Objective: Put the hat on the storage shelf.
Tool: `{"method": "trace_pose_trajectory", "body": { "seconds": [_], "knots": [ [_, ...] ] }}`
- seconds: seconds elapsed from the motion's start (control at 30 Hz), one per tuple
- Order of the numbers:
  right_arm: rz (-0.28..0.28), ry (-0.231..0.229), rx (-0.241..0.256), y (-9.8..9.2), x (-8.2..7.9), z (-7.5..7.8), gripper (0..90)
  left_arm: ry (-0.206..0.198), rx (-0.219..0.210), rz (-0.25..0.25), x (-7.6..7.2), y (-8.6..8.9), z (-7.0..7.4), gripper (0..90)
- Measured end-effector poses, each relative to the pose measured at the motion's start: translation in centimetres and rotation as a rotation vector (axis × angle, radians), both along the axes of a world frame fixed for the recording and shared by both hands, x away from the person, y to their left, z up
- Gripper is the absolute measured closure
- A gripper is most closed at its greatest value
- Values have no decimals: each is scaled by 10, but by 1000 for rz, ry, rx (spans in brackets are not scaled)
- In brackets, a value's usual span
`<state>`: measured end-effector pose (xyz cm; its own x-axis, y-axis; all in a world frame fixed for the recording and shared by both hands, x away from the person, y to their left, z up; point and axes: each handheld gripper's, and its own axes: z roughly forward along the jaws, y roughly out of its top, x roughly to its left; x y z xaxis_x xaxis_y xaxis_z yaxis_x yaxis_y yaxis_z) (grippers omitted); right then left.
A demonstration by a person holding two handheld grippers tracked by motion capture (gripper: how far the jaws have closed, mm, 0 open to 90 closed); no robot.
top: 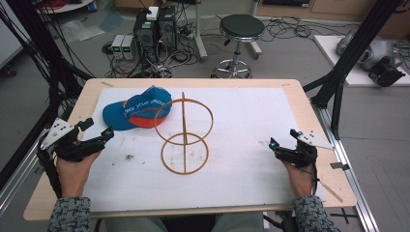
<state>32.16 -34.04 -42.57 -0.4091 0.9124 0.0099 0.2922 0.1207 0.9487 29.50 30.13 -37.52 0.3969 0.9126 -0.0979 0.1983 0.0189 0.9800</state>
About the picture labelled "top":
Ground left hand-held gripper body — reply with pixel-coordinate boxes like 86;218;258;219
39;117;106;163

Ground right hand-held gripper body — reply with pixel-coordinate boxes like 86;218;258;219
275;130;337;169

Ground blue and orange cap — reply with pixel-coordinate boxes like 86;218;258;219
102;84;174;131

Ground brown wire hat stand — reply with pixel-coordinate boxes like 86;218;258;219
153;91;215;176

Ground person's right hand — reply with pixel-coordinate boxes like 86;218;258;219
282;159;316;198

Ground person's left hand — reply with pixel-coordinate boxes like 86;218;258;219
55;150;102;199

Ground wooden table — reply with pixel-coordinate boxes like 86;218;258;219
22;77;359;223

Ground white foam mat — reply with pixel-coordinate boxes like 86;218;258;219
81;87;327;214

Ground grey tape piece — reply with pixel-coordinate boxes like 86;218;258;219
330;161;351;171

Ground thin wooden stick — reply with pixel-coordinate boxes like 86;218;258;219
318;181;344;204

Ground grey power supply unit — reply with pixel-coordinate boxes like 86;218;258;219
121;34;137;61
110;34;126;61

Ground white platform board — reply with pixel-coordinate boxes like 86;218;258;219
312;34;410;88

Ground black computer tower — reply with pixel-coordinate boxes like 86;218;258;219
157;5;179;53
132;10;160;63

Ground black device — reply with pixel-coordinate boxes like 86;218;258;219
367;60;407;88

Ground grey robot head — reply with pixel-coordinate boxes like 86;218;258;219
336;29;404;73

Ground black round stool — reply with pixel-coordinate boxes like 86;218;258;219
210;13;266;79

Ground white box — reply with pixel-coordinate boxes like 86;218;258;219
146;6;160;21

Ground grey desk leg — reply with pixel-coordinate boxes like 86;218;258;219
192;0;209;63

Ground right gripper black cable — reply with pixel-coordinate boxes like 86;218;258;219
307;154;321;196

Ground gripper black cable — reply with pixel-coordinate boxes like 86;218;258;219
36;140;64;199
307;154;321;196

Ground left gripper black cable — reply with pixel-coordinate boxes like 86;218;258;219
36;140;64;199

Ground aluminium rail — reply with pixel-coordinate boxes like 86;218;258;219
309;99;382;232
0;134;54;216

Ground black metal frame post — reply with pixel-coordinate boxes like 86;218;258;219
302;0;405;140
0;0;95;191

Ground tangle of floor cables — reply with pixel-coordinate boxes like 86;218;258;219
261;15;349;44

